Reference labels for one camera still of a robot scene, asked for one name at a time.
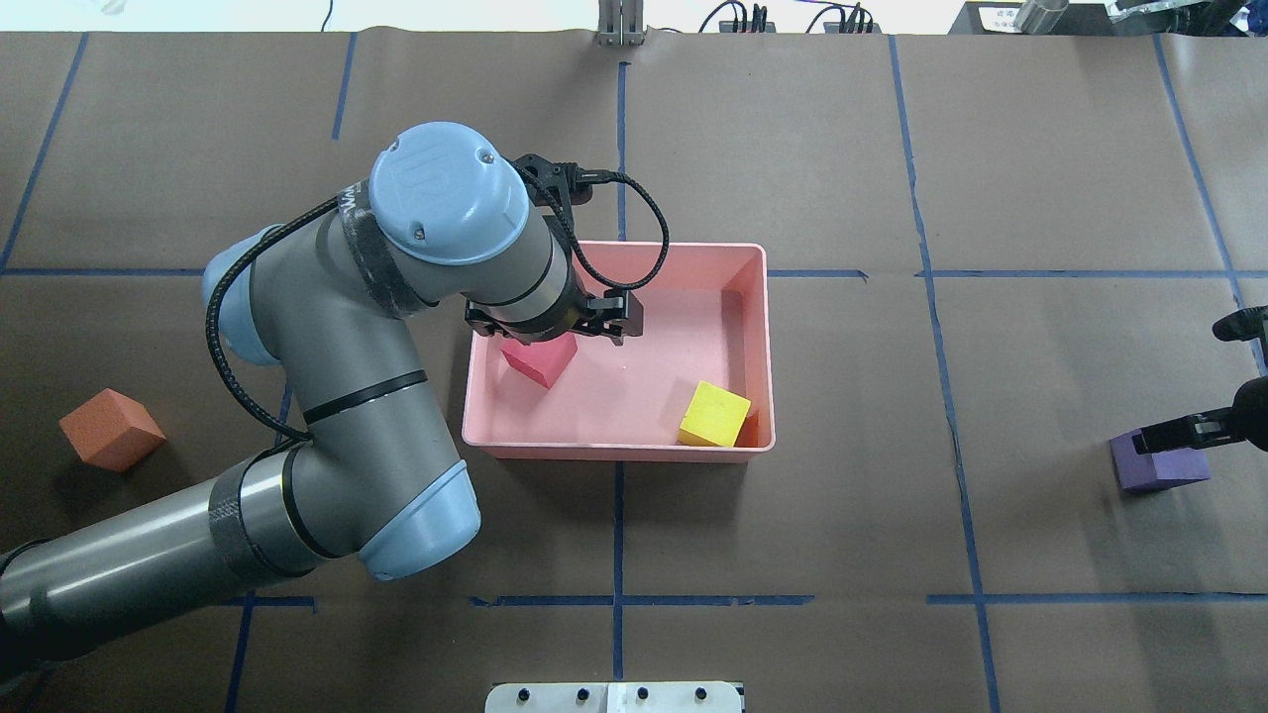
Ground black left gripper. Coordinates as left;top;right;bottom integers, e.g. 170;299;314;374
467;287;644;345

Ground red foam block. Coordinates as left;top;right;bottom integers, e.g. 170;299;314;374
500;332;579;389

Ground purple foam block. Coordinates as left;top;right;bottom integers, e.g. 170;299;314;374
1110;430;1211;494

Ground yellow foam block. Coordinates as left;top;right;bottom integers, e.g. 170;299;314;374
678;381;752;448

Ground orange foam block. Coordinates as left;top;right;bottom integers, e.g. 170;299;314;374
58;389;167;473

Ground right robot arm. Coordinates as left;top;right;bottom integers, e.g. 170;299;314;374
1130;306;1267;455

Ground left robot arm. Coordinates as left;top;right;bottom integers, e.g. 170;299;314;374
3;122;670;688

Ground pink plastic bin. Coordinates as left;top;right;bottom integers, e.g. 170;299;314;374
462;244;779;463

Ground brown paper table cover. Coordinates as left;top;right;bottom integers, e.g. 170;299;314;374
3;28;1265;712

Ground black power strip plugs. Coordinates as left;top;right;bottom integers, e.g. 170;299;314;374
695;1;883;36

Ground aluminium frame post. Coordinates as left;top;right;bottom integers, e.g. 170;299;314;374
593;0;645;47

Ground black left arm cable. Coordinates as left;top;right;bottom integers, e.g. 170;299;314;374
204;170;671;443

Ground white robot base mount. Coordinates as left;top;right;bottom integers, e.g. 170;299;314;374
483;680;747;712

